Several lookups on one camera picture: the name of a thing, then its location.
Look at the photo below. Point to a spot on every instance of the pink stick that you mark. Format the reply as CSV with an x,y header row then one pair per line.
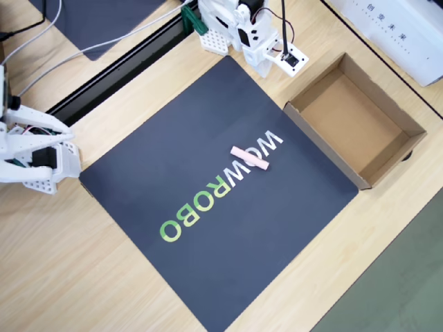
x,y
249,157

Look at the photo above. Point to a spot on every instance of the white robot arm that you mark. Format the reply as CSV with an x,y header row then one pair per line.
x,y
34,141
214,14

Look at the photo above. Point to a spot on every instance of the dark mat WOWROBO print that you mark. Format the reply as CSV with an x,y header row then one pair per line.
x,y
173,173

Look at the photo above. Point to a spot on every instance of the plain dark mat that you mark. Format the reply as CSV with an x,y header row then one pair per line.
x,y
104,20

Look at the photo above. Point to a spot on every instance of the green clamp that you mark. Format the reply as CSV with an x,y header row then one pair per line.
x,y
192,19

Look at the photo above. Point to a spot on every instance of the open brown cardboard box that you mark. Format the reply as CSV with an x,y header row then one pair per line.
x,y
349,128

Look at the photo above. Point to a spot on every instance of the white box Chinese print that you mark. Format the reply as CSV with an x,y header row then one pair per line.
x,y
398,31

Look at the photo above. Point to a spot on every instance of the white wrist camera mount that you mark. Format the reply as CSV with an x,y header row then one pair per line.
x,y
297,57

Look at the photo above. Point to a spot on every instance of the white perforated base plate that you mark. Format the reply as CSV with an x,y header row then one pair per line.
x,y
214,41

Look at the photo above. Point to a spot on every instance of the black metal rail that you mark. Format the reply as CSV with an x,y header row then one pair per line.
x,y
138,58

